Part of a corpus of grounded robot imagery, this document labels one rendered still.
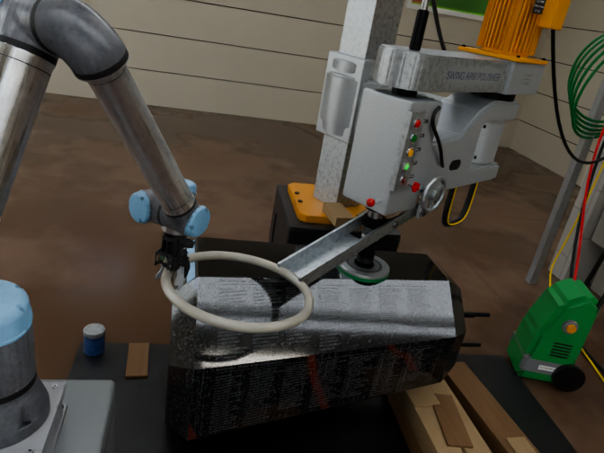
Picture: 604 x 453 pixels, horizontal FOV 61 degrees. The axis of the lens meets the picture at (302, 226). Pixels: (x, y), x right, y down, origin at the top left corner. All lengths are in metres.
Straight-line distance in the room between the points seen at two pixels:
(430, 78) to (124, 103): 1.05
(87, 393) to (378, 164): 1.18
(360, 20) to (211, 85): 5.52
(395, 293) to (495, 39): 1.12
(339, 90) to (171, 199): 1.44
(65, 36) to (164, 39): 6.82
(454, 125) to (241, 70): 6.00
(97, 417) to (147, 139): 0.64
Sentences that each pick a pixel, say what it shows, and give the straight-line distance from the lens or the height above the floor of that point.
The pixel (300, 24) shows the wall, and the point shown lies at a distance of 8.00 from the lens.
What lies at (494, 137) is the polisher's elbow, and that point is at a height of 1.35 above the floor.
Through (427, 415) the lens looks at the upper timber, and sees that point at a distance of 2.47.
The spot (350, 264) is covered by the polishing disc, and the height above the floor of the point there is 0.83.
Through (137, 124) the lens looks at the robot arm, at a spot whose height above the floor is 1.47.
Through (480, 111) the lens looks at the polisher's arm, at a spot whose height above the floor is 1.47.
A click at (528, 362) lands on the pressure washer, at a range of 3.26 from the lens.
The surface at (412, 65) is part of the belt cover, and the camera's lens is 1.80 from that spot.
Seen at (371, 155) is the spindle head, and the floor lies 1.30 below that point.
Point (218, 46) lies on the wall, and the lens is 7.91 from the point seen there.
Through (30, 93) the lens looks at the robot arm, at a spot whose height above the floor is 1.52.
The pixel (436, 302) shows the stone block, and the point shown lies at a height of 0.74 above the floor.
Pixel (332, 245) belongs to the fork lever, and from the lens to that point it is 1.98.
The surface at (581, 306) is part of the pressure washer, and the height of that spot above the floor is 0.53.
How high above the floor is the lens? 1.78
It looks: 24 degrees down
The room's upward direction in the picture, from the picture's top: 10 degrees clockwise
